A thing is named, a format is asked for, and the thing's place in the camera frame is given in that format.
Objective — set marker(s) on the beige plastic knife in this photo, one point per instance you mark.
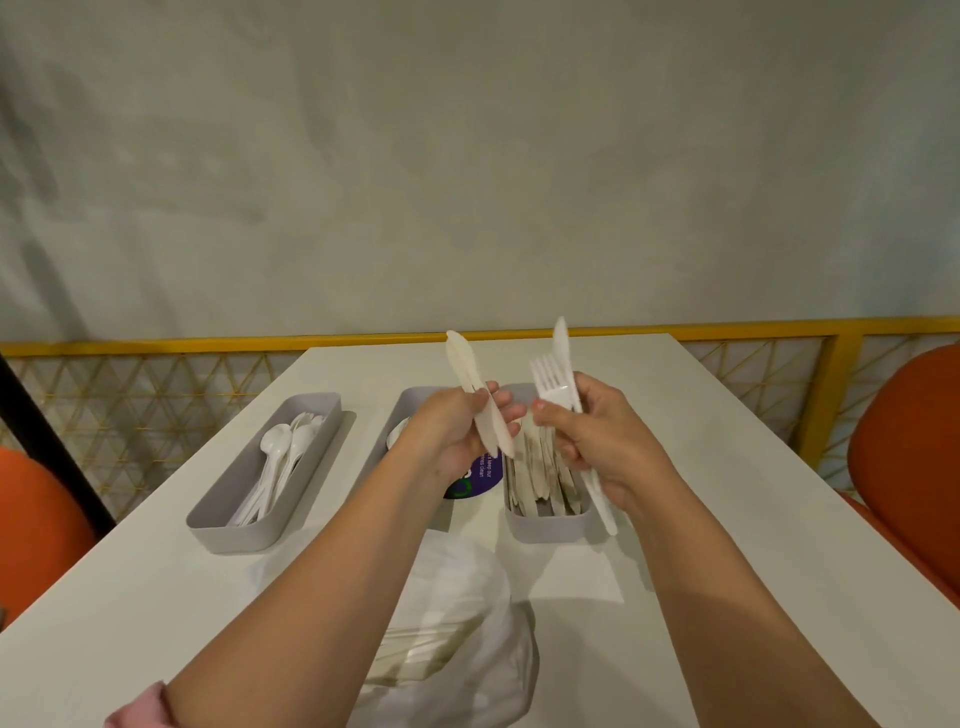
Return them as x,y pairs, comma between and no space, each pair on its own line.
469,371

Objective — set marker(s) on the person's right hand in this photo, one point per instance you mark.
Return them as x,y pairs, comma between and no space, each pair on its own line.
615,450

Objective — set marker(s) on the pile of beige knives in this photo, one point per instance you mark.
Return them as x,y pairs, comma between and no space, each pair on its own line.
536,487

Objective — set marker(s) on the black post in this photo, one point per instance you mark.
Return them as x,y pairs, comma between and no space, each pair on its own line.
52,442

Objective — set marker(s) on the grey cutlery tray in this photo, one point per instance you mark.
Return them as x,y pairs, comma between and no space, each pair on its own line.
382,465

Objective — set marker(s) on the person's right thumb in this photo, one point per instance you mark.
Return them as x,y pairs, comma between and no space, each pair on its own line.
553,412

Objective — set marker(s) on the round purple sticker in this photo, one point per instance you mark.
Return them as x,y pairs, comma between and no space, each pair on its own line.
476,484

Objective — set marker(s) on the grey tray with knives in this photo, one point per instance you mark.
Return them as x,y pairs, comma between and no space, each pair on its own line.
547,529

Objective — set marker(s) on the person's left hand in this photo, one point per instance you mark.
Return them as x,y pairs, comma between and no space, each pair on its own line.
442,435

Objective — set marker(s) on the grey tray with spoons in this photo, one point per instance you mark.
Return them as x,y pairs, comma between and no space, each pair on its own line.
225,517

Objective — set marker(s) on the person's right forearm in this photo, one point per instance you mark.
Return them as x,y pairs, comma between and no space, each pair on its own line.
720,615

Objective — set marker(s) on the pink sleeve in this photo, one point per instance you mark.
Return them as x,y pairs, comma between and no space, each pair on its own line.
146,709

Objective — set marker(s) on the white plastic fork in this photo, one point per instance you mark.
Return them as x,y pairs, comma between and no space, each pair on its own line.
553,379

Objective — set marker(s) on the clear plastic bag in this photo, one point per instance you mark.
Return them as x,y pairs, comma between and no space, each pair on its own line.
480,675

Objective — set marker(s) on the white plastic spoon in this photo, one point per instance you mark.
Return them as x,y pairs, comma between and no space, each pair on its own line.
397,433

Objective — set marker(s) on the white plastic knife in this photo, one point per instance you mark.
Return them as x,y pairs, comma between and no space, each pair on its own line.
562,345

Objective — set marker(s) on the pile of white plastic spoons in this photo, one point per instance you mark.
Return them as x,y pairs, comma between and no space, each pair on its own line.
277,465

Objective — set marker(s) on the orange chair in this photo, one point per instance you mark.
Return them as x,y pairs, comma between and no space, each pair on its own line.
911,465
37,532

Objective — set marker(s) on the beige cutlery bundle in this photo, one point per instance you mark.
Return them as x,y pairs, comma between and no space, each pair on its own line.
427,652

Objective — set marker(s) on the yellow metal mesh fence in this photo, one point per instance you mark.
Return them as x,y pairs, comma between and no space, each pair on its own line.
187,390

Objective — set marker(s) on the person's left forearm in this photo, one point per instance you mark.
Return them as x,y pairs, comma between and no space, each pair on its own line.
322,585

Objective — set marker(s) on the person's left fingers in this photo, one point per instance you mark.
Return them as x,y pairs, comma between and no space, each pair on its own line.
510,421

